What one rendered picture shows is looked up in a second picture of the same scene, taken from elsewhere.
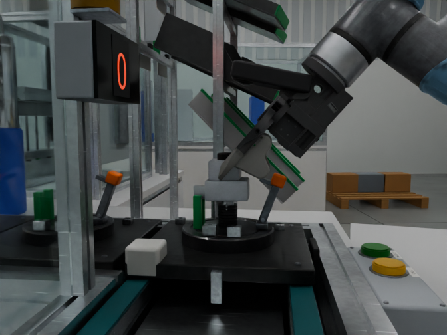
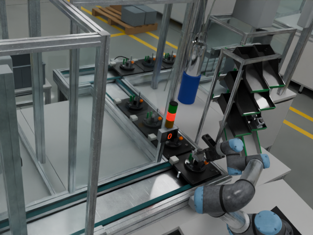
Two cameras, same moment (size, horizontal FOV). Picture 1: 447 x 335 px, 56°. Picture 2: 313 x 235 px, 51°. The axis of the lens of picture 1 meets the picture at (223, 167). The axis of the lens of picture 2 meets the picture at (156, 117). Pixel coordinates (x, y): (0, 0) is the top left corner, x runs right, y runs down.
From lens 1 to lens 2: 1.67 m
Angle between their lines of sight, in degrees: 48
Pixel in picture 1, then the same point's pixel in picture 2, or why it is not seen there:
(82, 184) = (160, 148)
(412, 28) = (228, 156)
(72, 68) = (158, 136)
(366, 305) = (187, 195)
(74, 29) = (159, 132)
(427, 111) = not seen: outside the picture
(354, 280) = not seen: hidden behind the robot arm
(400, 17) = (228, 152)
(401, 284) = not seen: hidden behind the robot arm
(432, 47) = (228, 162)
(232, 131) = (224, 136)
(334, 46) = (218, 147)
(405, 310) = (192, 199)
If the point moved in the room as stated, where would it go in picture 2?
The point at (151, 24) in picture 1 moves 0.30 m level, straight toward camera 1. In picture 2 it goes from (304, 17) to (292, 22)
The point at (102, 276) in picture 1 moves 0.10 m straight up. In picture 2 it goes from (164, 159) to (166, 148)
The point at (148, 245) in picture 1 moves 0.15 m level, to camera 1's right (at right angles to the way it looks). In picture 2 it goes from (173, 159) to (190, 174)
